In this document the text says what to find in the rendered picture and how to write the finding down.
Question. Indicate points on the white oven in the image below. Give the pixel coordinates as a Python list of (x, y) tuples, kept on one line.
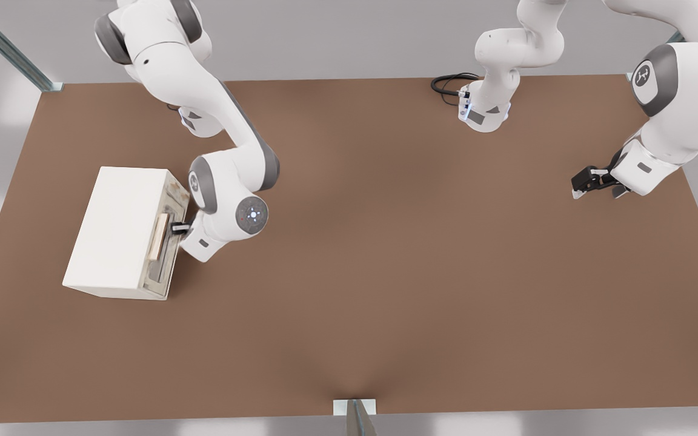
[(116, 230)]

